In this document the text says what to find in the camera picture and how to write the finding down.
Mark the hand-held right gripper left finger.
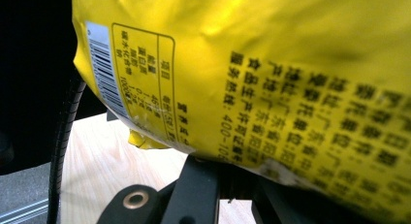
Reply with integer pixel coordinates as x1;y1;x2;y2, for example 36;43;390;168
160;155;222;224

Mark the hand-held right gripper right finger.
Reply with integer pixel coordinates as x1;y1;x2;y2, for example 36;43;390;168
251;176;382;224

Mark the yellow spouted snack pouch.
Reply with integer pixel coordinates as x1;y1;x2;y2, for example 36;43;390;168
71;0;411;224

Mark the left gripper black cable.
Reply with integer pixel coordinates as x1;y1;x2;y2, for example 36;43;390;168
47;80;87;224

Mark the metal floor rail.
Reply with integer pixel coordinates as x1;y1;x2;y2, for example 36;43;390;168
0;198;50;224

